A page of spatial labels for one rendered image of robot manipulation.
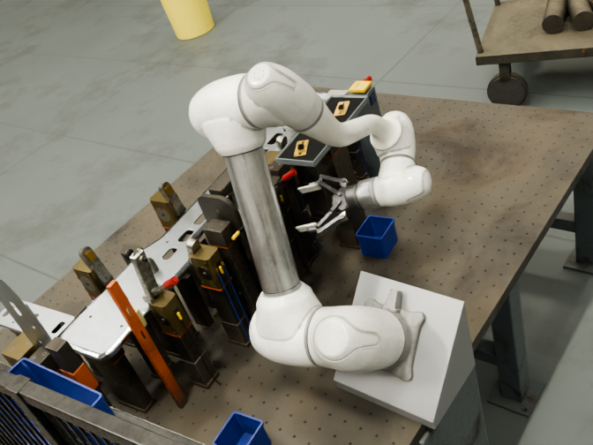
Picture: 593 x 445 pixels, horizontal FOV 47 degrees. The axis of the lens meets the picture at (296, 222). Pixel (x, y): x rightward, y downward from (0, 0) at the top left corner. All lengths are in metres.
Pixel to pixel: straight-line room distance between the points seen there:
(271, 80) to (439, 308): 0.72
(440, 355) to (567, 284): 1.42
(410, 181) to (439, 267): 0.39
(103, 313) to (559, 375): 1.68
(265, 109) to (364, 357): 0.62
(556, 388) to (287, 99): 1.67
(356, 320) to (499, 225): 0.86
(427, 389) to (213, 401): 0.64
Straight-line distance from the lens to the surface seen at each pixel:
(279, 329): 1.74
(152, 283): 1.89
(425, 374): 1.81
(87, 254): 2.14
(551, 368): 2.82
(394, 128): 1.98
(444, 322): 1.78
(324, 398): 1.96
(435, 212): 2.44
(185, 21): 6.76
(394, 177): 1.95
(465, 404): 2.04
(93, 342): 1.99
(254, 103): 1.55
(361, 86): 2.33
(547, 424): 2.67
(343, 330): 1.61
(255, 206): 1.67
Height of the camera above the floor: 2.20
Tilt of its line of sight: 36 degrees down
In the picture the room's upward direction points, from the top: 19 degrees counter-clockwise
